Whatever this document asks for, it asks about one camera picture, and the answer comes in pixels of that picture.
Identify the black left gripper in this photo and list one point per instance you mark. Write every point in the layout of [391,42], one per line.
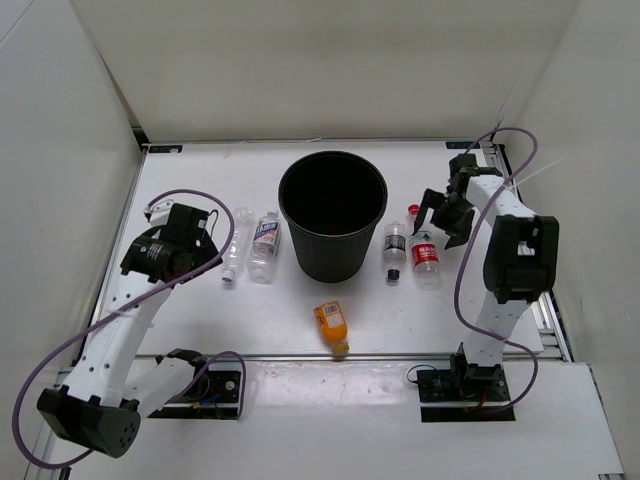
[206,250]

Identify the clear bottle blue white label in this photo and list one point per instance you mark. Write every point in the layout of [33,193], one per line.
[264,248]

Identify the orange juice bottle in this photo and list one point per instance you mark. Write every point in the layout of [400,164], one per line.
[333,327]

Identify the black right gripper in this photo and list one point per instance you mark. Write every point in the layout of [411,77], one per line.
[459,231]

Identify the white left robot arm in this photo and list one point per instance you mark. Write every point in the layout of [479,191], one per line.
[98,406]

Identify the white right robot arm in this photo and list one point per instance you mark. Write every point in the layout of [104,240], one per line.
[519,264]

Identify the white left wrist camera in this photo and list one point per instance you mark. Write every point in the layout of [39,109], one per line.
[158,213]

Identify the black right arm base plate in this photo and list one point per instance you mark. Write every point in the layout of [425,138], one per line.
[462,393]

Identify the clear bottle dark cap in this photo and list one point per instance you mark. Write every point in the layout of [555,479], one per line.
[394,250]

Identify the clear bottle red label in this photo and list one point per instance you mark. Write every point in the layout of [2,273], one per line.
[425,258]

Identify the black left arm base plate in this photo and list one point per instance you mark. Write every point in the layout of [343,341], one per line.
[216,397]

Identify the clear bottle blue cap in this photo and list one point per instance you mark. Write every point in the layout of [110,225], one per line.
[235,256]

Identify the black plastic waste bin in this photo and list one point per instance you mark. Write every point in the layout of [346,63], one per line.
[332,202]

